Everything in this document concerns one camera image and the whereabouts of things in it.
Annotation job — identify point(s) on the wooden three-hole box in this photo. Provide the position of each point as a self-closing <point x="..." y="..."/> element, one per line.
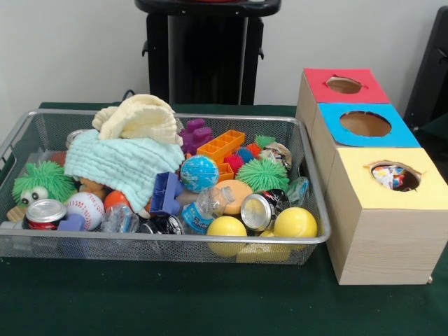
<point x="385" y="245"/>

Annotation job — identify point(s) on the blue globe ball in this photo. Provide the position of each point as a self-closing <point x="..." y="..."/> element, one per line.
<point x="199" y="174"/>

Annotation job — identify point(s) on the polka dot cloth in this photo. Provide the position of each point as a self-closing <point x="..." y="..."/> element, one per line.
<point x="386" y="176"/>

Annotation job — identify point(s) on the green spiky ball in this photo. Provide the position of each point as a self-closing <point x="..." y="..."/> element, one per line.
<point x="262" y="173"/>
<point x="45" y="178"/>

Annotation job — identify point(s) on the yellow ball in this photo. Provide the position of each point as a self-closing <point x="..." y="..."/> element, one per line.
<point x="295" y="225"/>
<point x="227" y="229"/>

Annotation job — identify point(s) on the orange building block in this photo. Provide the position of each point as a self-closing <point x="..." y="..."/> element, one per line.
<point x="220" y="145"/>

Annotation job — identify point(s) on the dark green side-table cloth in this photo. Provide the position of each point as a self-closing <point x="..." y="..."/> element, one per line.
<point x="437" y="131"/>

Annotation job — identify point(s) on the silver mesh bin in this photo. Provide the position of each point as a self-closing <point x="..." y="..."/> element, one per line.
<point x="52" y="250"/>

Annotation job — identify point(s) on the black soda can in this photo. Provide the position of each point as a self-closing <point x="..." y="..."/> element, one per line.
<point x="262" y="206"/>

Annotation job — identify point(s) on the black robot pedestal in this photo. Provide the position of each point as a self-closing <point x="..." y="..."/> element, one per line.
<point x="206" y="52"/>

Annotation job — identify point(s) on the mint green cloth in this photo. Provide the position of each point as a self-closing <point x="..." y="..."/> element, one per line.
<point x="122" y="164"/>

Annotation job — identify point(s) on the cream cloth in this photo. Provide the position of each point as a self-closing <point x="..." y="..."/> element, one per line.
<point x="140" y="119"/>

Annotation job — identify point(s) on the black upright panel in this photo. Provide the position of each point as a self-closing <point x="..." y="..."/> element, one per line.
<point x="434" y="70"/>

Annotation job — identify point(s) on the silver red soda can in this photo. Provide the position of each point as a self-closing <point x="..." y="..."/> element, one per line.
<point x="45" y="213"/>

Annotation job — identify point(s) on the dark green table cloth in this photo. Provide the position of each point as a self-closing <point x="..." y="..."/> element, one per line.
<point x="210" y="301"/>

